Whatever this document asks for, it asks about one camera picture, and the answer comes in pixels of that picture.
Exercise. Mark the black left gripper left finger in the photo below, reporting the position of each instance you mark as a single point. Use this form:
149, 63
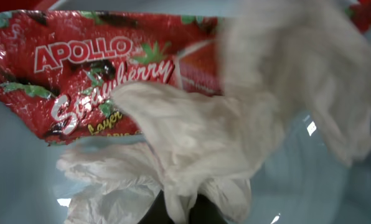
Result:
157, 213

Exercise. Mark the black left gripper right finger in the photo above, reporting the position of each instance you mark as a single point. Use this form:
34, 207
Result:
205, 212

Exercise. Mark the red strawberry snack wrapper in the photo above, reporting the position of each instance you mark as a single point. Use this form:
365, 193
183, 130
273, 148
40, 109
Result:
58, 68

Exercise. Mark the white napkin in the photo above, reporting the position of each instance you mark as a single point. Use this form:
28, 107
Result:
276, 59

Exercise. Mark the light blue plate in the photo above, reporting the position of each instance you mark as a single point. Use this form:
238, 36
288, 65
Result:
301, 183

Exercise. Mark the red serving tray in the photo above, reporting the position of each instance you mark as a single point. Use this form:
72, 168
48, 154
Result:
9, 5

